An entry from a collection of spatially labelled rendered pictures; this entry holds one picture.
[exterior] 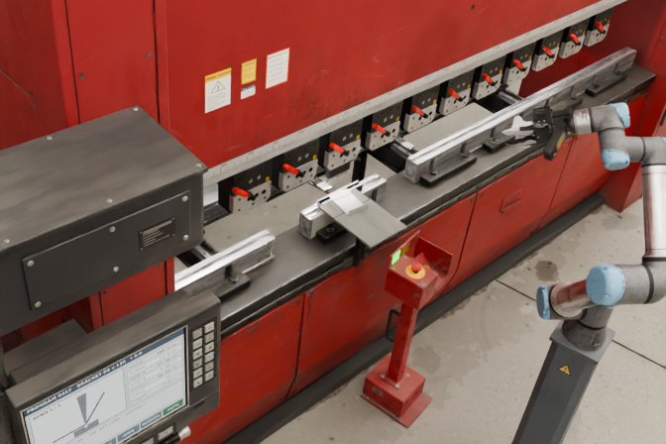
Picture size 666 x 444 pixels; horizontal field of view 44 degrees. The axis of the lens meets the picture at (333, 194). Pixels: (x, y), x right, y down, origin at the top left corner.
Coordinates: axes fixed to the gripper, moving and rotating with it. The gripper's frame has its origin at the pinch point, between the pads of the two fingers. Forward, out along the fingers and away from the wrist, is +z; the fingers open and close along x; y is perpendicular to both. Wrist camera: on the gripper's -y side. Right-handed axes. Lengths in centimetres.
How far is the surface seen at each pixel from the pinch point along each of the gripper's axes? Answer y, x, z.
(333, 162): 7, -10, 60
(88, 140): -51, 112, 65
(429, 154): 35, -63, 37
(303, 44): 18, 42, 51
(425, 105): 37, -31, 31
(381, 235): -13, -30, 49
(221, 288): -35, -8, 97
